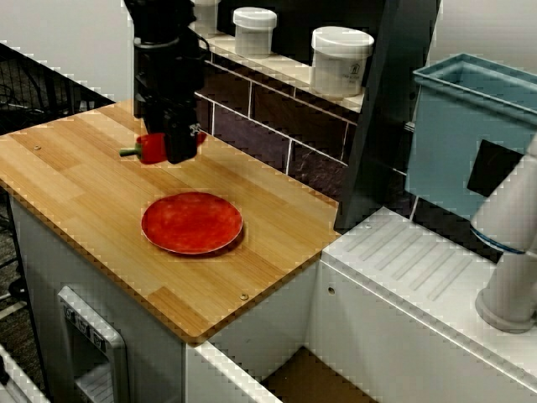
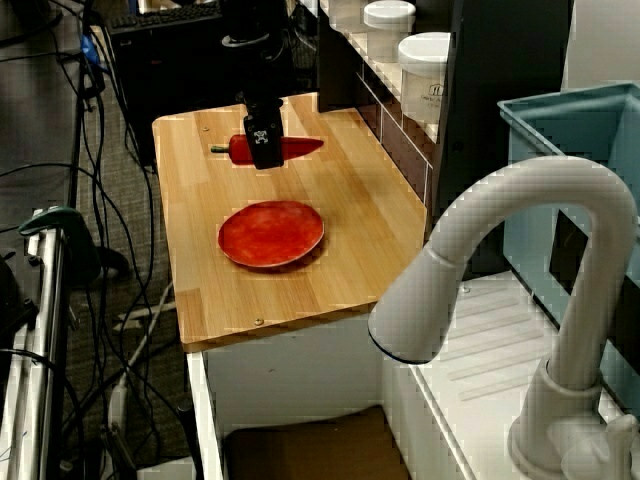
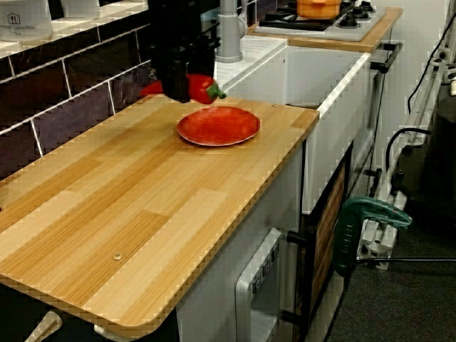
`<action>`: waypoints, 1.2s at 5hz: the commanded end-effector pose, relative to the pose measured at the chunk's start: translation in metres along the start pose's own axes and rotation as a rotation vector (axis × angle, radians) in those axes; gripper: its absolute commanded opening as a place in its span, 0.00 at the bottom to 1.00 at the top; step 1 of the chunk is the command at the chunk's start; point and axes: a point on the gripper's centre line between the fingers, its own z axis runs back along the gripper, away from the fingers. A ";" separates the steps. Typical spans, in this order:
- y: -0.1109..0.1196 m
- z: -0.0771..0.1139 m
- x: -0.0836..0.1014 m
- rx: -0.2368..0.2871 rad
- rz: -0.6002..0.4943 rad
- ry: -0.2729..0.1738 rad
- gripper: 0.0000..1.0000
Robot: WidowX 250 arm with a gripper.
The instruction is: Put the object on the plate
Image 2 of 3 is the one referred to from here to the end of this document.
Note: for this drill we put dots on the plain white plastic jar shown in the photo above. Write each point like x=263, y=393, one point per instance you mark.
x=389, y=30

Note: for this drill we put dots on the silver aluminium frame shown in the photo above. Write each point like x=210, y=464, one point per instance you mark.
x=40, y=350

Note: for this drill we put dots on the white toy faucet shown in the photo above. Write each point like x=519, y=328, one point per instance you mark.
x=575, y=225

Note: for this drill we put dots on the teal plastic bin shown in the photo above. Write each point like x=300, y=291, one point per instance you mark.
x=590, y=175

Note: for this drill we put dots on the white toy sink basin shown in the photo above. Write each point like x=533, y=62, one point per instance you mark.
x=490, y=350

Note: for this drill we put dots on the black kitchen side panel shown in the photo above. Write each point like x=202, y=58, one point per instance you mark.
x=337, y=55
x=505, y=125

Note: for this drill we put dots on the white toy kitchen cabinet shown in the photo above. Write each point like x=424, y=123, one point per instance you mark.
x=285, y=370

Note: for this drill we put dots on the black computer case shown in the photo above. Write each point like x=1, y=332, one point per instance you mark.
x=170, y=90

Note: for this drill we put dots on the black computer keyboard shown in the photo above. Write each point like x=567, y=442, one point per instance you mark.
x=165, y=17

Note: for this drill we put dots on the white jar with print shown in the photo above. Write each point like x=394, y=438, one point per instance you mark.
x=425, y=80

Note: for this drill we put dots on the red round plate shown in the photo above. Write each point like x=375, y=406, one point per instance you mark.
x=270, y=232

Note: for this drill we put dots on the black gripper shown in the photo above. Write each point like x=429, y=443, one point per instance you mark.
x=260, y=106

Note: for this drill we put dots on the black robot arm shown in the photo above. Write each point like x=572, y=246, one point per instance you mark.
x=260, y=50

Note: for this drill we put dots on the red chili pepper toy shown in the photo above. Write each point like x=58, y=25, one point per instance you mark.
x=300, y=147

